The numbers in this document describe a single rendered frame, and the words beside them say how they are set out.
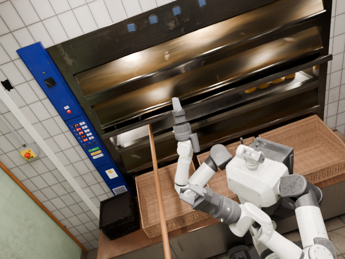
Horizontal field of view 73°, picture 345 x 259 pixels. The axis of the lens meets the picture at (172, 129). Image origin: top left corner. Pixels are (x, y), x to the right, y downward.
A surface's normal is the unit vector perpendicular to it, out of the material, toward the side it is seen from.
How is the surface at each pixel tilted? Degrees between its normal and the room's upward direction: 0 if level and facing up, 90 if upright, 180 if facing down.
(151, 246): 90
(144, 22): 90
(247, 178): 45
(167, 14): 90
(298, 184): 33
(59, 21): 90
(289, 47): 70
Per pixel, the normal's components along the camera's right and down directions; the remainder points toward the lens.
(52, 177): 0.15, 0.53
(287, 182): -0.76, -0.47
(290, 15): 0.04, 0.22
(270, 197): -0.07, 0.51
